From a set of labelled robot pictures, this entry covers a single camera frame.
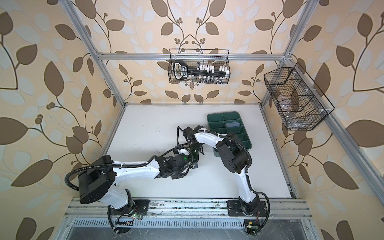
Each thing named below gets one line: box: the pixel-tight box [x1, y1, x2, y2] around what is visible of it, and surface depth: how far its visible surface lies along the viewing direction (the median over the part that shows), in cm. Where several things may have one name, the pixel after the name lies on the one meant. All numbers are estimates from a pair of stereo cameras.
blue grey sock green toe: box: [225, 121, 241, 128], surface depth 104 cm
